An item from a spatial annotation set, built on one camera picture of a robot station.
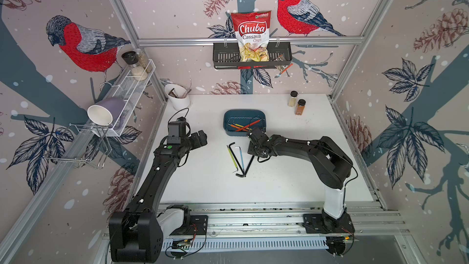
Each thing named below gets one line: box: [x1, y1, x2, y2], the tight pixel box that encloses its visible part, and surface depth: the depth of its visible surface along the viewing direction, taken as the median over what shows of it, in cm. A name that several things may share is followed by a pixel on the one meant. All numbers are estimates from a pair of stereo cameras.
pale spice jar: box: [288, 90, 299, 107], surface depth 113 cm
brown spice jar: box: [294, 99, 306, 116], surface depth 109 cm
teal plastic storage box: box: [223, 109, 267, 137], surface depth 109 cm
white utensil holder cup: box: [164, 83, 190, 111], surface depth 113 cm
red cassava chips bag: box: [230, 11, 272, 63], surface depth 84 cm
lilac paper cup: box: [87, 97, 126, 127], surface depth 63 cm
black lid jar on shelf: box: [121, 50, 148, 82], surface depth 83 cm
